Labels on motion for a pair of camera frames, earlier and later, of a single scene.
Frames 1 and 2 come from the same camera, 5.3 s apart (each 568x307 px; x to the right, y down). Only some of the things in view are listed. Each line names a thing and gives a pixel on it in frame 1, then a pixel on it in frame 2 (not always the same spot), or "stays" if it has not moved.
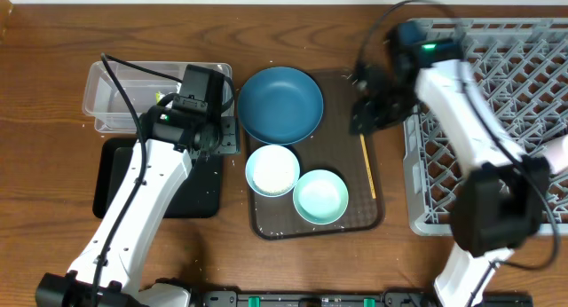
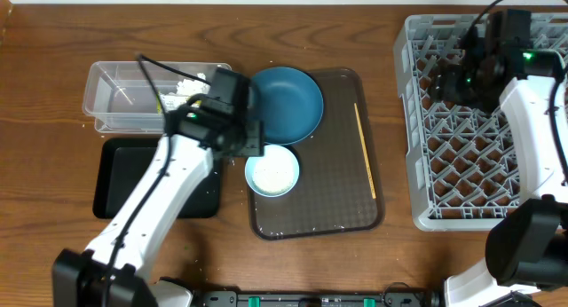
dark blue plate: (280, 106) stays
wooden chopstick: (368, 168) stays
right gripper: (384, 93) -> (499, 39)
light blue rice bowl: (272, 170) stays
